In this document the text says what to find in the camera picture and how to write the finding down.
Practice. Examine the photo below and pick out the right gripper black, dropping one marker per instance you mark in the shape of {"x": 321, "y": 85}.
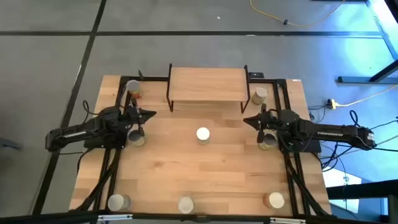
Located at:
{"x": 269, "y": 121}

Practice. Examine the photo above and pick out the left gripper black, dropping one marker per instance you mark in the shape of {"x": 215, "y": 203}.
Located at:
{"x": 134, "y": 115}

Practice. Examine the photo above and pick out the pears label can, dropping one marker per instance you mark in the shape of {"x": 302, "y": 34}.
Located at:
{"x": 270, "y": 141}

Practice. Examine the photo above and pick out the can with olive green label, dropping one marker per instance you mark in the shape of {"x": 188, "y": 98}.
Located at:
{"x": 135, "y": 139}

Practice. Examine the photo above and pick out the oranges label can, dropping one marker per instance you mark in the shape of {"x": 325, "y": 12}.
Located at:
{"x": 259, "y": 94}

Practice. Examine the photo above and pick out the pineapple label can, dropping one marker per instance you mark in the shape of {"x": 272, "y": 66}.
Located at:
{"x": 133, "y": 86}

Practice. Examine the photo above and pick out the carrots label can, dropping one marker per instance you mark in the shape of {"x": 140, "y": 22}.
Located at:
{"x": 203, "y": 134}

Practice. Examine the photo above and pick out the can with grey green label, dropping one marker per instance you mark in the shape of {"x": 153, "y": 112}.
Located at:
{"x": 116, "y": 202}

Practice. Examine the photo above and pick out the green can with red fruit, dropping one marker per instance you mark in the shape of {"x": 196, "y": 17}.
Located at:
{"x": 186, "y": 204}

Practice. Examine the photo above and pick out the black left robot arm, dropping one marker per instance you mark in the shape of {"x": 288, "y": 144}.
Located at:
{"x": 74, "y": 134}

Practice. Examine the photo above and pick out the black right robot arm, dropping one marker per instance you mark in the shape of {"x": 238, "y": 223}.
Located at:
{"x": 329, "y": 132}

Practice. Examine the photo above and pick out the small black box device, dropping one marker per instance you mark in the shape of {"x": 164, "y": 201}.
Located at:
{"x": 256, "y": 75}

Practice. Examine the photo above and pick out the yellow power strip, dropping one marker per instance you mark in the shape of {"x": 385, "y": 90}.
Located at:
{"x": 332, "y": 103}

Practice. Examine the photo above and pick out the can with orange red label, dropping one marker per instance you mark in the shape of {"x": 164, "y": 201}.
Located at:
{"x": 276, "y": 200}

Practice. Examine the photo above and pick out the black metal beam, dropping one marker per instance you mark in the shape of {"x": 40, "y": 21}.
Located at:
{"x": 367, "y": 188}

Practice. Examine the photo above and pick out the grey object on floor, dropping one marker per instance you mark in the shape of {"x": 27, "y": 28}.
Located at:
{"x": 9, "y": 143}

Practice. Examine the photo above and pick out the black crossbar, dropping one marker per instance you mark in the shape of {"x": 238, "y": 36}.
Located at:
{"x": 46, "y": 218}

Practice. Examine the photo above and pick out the black aluminium rail frame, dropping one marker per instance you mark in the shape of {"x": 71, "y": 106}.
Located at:
{"x": 264, "y": 81}
{"x": 152, "y": 79}

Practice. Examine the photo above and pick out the wooden shelf with black frame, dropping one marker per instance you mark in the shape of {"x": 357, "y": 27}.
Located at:
{"x": 206, "y": 84}

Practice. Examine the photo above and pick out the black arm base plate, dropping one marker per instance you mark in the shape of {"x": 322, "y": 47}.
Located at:
{"x": 93, "y": 143}
{"x": 312, "y": 145}

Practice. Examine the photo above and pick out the silver bracket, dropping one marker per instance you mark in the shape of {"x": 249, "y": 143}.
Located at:
{"x": 115, "y": 217}
{"x": 287, "y": 220}

